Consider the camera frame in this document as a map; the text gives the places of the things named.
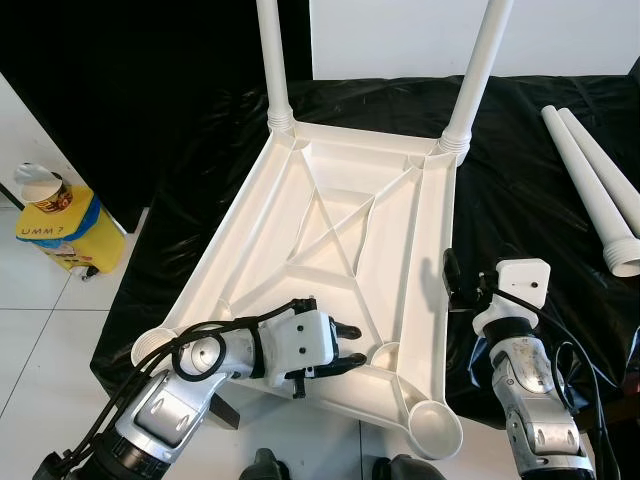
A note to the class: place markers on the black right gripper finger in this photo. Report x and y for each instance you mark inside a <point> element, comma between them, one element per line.
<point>452,278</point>

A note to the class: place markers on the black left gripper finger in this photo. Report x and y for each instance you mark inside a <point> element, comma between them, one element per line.
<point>345,364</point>
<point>348,331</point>

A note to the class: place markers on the black plastic tablecloth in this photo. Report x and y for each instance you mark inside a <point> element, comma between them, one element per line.
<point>500,200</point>

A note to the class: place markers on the black robot right foot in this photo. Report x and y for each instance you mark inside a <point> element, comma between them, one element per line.
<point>408,468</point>

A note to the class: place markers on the black robot foot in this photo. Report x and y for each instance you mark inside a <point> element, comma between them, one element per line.
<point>408,468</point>
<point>268,465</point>

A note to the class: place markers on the black robot left foot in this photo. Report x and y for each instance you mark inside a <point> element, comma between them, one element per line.
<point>268,465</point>

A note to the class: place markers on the dark wooden table leg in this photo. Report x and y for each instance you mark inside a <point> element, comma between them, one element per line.
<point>222,410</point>

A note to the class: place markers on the yellow and blue carton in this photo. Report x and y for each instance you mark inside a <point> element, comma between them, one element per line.
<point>75,238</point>

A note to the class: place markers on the printed paper cup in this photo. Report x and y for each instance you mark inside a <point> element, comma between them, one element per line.
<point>42,187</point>

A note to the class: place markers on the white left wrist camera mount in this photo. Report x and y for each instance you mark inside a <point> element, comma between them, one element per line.
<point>300,345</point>

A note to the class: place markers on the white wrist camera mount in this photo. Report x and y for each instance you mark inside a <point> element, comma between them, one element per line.
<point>520,285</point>
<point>300,345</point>

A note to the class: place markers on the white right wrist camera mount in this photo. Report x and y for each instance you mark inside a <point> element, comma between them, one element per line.
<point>520,285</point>

